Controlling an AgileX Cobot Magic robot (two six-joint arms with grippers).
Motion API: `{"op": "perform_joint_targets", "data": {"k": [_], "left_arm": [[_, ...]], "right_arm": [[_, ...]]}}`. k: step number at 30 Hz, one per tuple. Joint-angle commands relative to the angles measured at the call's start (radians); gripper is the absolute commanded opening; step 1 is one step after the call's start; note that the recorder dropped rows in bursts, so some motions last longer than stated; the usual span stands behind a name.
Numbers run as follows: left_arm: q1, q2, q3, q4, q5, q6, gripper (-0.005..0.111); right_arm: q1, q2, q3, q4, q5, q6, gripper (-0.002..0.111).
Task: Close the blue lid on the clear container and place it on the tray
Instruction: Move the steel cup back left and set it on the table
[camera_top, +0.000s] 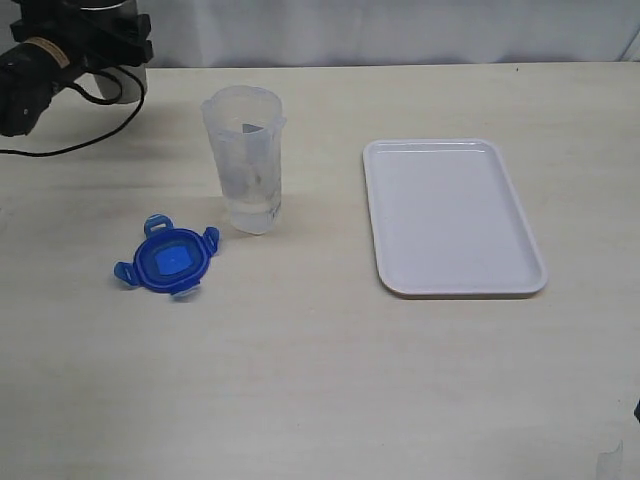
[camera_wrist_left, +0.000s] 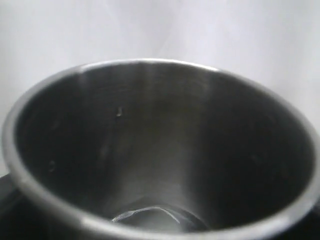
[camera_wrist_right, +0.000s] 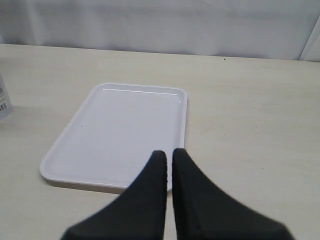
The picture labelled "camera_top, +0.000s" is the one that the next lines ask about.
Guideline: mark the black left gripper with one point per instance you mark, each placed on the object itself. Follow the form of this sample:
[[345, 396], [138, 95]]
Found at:
[[58, 38]]

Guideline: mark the stainless steel tumbler cup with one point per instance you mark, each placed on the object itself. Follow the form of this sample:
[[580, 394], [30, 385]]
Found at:
[[123, 87]]

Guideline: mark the clear tall plastic container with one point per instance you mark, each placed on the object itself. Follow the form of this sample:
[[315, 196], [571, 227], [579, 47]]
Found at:
[[244, 126]]

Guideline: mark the blue plastic lid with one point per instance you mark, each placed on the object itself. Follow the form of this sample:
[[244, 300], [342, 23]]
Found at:
[[170, 260]]

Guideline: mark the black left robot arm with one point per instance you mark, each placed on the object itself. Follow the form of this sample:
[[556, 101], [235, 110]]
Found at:
[[25, 97]]

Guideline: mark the white rectangular plastic tray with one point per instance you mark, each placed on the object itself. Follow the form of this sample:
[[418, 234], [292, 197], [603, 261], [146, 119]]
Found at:
[[447, 222]]

